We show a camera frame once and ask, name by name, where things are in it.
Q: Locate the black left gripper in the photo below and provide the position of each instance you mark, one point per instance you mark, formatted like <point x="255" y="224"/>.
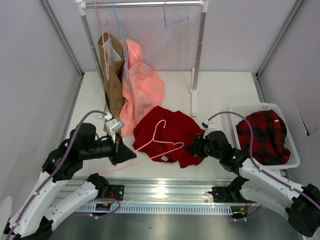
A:
<point x="121" y="152"/>

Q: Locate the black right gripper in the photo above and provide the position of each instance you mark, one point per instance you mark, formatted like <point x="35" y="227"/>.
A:
<point x="197" y="146"/>

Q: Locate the pink wire hanger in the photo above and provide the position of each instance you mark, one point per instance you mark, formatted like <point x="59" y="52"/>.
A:
<point x="106" y="56"/>
<point x="102" y="172"/>

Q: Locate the red skirt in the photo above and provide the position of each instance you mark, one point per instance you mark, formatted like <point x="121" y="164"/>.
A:
<point x="179" y="128"/>

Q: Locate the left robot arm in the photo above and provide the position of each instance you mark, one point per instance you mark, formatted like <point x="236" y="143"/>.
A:
<point x="39" y="217"/>

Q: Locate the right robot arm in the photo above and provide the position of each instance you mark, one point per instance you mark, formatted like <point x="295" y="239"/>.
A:
<point x="298" y="204"/>

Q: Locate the white laundry basket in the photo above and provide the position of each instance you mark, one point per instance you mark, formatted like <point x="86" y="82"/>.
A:
<point x="247" y="109"/>

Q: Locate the salmon pink garment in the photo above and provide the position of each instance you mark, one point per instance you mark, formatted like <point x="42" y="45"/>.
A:
<point x="142" y="89"/>

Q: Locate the red plaid shirt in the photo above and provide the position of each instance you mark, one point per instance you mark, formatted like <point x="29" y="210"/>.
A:
<point x="269" y="134"/>

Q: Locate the brown garment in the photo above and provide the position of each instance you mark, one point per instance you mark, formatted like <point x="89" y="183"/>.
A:
<point x="113" y="87"/>

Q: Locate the metal clothes rack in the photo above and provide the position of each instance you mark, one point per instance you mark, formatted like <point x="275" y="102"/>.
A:
<point x="82" y="6"/>

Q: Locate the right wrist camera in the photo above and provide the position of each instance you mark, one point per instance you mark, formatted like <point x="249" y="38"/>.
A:
<point x="208" y="126"/>

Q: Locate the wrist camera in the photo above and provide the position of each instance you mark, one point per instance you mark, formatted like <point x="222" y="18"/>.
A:
<point x="208" y="126"/>
<point x="113" y="125"/>

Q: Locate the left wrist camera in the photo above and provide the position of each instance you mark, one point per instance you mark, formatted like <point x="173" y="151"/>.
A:
<point x="113" y="125"/>

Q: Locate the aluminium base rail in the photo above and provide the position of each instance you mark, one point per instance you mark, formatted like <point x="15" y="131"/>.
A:
<point x="168" y="191"/>

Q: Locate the white slotted cable duct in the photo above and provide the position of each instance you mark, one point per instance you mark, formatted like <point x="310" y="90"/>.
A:
<point x="135" y="208"/>

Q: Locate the blue wire hanger left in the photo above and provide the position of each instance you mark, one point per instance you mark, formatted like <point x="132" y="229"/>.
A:
<point x="123" y="36"/>

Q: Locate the blue wire hanger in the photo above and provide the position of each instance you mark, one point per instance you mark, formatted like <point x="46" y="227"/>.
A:
<point x="123" y="36"/>
<point x="169" y="34"/>

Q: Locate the blue wire hanger right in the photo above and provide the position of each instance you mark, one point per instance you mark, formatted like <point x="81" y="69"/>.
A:
<point x="169" y="34"/>

